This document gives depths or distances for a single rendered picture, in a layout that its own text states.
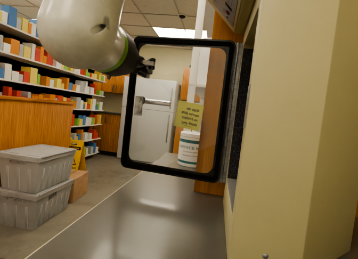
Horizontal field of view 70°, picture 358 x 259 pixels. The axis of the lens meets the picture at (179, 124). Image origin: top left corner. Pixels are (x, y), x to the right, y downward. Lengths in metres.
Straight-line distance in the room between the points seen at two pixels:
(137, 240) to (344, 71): 0.45
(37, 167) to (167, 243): 2.07
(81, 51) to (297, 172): 0.36
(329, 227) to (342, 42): 0.31
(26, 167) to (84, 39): 2.24
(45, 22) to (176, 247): 0.41
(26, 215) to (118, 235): 2.18
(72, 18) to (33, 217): 2.38
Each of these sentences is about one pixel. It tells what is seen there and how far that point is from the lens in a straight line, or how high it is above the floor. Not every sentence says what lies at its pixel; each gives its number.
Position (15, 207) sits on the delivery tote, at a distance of 2.72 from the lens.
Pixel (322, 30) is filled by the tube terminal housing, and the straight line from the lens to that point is 0.45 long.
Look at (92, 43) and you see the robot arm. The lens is 0.38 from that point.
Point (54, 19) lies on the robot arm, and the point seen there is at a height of 1.28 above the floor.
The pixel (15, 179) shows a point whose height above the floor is 0.43.
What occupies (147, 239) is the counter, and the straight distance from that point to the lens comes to 0.52.
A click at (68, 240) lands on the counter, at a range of 0.51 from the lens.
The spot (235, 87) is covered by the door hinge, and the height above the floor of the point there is 1.26.
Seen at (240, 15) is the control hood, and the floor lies 1.41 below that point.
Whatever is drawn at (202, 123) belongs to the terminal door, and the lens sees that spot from 0.72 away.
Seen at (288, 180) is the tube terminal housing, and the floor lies 1.09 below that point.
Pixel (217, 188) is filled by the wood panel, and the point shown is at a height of 0.96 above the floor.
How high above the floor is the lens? 1.18
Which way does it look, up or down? 3 degrees down
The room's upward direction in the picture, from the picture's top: 7 degrees clockwise
